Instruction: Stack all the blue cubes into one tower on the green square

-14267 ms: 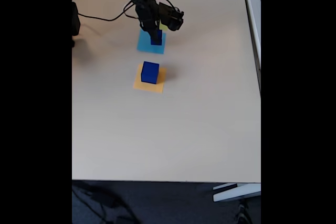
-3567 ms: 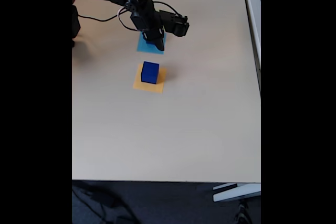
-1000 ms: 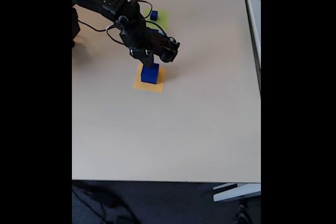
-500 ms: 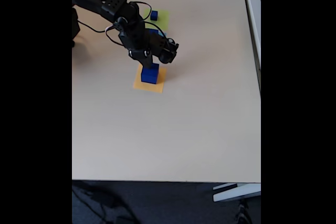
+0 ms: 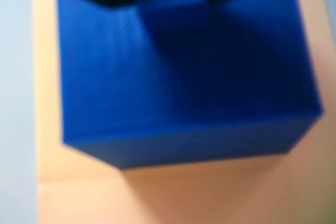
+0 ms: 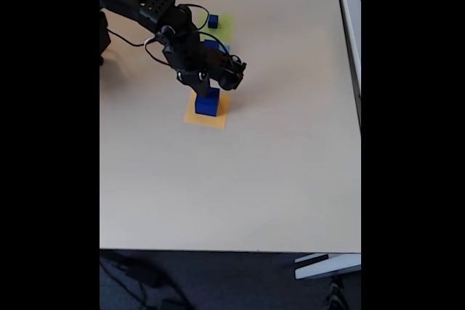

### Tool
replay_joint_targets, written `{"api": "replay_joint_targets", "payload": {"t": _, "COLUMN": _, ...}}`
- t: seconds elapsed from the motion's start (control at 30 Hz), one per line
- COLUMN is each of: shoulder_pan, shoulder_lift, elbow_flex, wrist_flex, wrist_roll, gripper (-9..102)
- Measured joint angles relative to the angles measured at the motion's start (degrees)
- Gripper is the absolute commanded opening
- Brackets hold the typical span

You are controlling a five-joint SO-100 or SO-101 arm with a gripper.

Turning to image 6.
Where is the black camera box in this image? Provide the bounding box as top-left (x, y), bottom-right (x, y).
top-left (206, 48), bottom-right (248, 91)

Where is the black floor cable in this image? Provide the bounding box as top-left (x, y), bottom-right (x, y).
top-left (100, 253), bottom-right (190, 310)

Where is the black stand leg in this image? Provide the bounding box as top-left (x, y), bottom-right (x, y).
top-left (325, 275), bottom-right (349, 310)

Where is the orange paper square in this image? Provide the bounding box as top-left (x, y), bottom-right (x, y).
top-left (183, 90), bottom-right (233, 130)

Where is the long black cable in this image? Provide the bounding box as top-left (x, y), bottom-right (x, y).
top-left (107, 28), bottom-right (174, 68)

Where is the large blue cube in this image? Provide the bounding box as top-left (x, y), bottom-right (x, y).
top-left (195, 86), bottom-right (222, 118)

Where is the medium blue cube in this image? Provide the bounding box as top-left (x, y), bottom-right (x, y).
top-left (202, 38), bottom-right (223, 54)

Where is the green paper square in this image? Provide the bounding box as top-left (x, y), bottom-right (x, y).
top-left (197, 11), bottom-right (234, 45)

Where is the black wire loop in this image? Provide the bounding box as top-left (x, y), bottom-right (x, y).
top-left (177, 4), bottom-right (235, 59)

